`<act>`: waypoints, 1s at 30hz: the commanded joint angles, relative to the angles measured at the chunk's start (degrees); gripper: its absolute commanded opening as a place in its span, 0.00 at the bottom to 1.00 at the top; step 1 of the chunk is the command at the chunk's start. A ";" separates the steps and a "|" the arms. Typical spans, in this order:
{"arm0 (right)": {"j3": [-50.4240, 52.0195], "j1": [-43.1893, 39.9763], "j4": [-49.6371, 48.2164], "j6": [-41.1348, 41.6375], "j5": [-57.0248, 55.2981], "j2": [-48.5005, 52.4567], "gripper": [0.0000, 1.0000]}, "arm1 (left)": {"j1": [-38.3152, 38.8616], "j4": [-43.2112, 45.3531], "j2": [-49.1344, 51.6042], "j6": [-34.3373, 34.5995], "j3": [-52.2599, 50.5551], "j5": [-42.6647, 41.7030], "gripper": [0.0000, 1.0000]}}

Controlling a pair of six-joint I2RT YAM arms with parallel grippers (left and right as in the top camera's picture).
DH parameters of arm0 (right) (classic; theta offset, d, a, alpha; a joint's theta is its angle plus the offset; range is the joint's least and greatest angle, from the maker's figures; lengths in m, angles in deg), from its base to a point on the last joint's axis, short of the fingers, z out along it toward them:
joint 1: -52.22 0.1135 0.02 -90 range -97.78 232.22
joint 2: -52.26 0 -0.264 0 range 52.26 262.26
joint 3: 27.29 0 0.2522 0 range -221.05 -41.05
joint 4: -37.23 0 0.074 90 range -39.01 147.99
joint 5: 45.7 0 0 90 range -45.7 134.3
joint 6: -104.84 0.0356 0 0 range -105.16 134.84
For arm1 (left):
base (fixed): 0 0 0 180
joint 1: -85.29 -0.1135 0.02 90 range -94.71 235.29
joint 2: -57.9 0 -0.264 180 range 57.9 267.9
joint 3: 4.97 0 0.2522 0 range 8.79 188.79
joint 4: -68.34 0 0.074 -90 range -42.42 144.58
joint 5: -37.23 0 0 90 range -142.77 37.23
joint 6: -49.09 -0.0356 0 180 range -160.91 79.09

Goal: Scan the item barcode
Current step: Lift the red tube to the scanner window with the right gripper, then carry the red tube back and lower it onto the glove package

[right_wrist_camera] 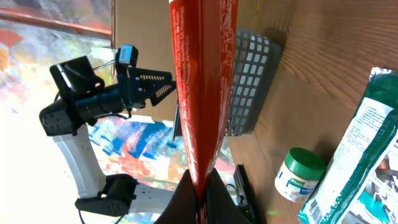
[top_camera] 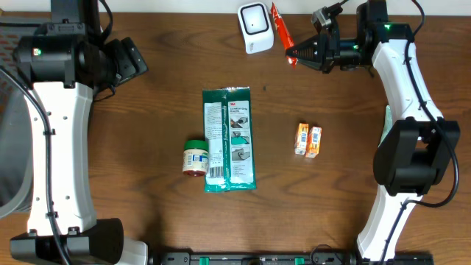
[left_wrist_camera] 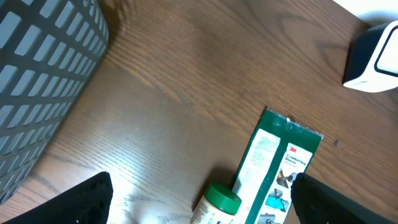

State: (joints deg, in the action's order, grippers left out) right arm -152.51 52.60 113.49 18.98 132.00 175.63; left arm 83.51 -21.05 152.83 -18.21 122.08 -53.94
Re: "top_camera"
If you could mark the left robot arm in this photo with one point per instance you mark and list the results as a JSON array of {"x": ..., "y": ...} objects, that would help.
[{"x": 62, "y": 67}]

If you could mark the white barcode scanner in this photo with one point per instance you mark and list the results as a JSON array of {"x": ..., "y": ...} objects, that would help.
[{"x": 256, "y": 27}]

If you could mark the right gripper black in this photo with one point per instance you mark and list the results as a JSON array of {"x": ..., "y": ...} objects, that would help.
[{"x": 326, "y": 52}]

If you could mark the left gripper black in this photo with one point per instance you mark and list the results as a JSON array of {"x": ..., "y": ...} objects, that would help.
[{"x": 134, "y": 63}]

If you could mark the mint green wipes pack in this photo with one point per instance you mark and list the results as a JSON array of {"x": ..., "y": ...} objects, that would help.
[{"x": 387, "y": 124}]

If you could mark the green 3M adhesive package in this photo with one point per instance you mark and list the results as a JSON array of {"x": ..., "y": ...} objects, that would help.
[{"x": 228, "y": 131}]

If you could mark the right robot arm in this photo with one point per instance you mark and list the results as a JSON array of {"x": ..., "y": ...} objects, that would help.
[{"x": 420, "y": 143}]

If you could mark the red adhesive tube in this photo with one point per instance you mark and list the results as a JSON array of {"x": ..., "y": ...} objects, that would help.
[{"x": 281, "y": 28}]

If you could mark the orange tissue pack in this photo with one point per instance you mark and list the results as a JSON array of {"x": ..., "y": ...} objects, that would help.
[
  {"x": 301, "y": 139},
  {"x": 313, "y": 142}
]

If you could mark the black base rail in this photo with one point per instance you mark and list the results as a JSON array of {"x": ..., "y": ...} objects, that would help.
[{"x": 185, "y": 258}]

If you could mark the grey plastic mesh basket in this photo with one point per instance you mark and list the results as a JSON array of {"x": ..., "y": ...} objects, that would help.
[{"x": 16, "y": 137}]

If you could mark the green-lidded small jar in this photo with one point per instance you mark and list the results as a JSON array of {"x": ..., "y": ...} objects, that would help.
[{"x": 195, "y": 158}]

